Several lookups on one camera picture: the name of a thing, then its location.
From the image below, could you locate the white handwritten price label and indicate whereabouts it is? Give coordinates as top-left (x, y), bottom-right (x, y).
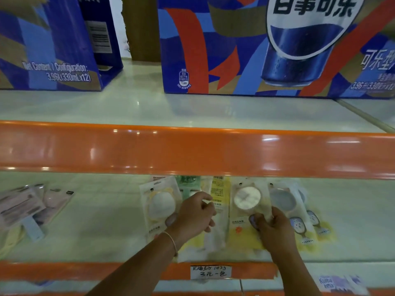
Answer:
top-left (190, 264), bottom-right (232, 281)

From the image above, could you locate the person's left hand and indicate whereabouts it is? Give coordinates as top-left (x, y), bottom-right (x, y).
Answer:
top-left (166, 191), bottom-right (217, 249)

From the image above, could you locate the person's right hand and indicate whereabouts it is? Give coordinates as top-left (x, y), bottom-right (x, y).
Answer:
top-left (253, 207), bottom-right (298, 261)

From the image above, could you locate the person's left forearm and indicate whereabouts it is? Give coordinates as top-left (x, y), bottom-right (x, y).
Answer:
top-left (86, 234), bottom-right (179, 296)

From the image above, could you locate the blue printed drink carton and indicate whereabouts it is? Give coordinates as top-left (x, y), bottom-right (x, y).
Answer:
top-left (157, 0), bottom-right (395, 99)
top-left (0, 0), bottom-right (124, 92)

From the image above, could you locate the orange edged white shelf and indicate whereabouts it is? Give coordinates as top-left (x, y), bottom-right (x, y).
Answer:
top-left (0, 58), bottom-right (395, 296)

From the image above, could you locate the thin white bracelet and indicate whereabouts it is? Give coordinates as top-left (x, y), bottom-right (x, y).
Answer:
top-left (162, 231), bottom-right (179, 258)

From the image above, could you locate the person's right forearm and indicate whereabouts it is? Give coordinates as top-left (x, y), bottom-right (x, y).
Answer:
top-left (271, 246), bottom-right (323, 296)

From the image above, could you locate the purple white packet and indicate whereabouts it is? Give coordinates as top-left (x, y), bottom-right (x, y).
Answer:
top-left (314, 274), bottom-right (370, 296)

